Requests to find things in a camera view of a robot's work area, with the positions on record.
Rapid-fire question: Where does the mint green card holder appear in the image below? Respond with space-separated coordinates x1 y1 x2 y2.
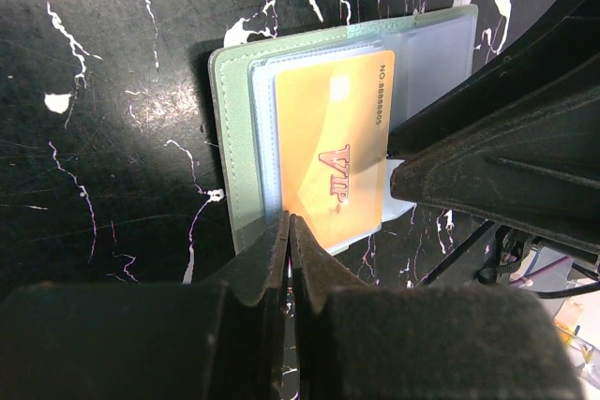
208 5 478 253

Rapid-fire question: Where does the gold striped credit card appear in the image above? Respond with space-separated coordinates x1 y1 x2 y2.
275 50 395 251

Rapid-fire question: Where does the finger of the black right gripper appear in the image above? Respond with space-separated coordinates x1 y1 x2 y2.
388 0 599 253

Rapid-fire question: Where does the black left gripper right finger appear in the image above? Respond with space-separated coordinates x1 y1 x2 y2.
289 215 584 399

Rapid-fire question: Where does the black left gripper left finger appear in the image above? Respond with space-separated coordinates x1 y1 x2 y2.
1 213 290 399

